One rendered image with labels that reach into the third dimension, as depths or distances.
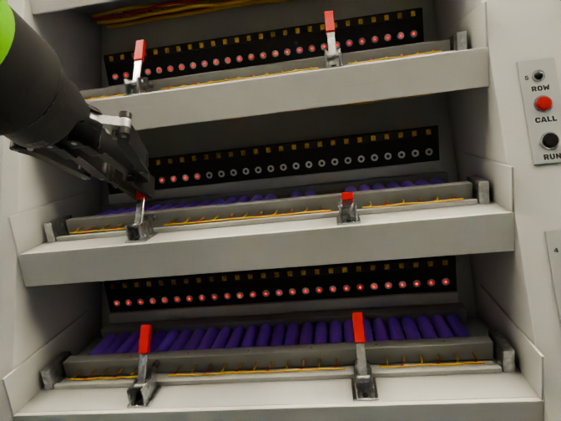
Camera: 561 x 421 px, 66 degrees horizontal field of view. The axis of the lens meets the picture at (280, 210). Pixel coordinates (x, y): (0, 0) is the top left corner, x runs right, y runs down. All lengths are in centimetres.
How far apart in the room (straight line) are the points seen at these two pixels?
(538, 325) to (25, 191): 65
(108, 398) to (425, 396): 38
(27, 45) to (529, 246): 50
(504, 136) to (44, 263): 58
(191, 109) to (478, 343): 46
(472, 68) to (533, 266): 24
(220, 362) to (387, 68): 43
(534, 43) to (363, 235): 30
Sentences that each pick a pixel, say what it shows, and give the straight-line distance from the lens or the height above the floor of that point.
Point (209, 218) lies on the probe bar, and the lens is 60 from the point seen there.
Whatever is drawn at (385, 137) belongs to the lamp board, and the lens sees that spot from 69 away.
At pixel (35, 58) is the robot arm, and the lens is 38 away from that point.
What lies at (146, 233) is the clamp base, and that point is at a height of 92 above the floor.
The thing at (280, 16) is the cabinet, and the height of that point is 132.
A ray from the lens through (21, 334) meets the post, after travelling 66.
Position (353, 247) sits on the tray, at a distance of 51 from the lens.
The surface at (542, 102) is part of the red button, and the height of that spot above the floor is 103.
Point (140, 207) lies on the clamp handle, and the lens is 59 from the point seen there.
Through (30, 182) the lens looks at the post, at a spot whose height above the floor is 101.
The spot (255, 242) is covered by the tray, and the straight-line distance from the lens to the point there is 52.
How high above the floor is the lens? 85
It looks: 9 degrees up
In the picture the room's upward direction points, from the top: 4 degrees counter-clockwise
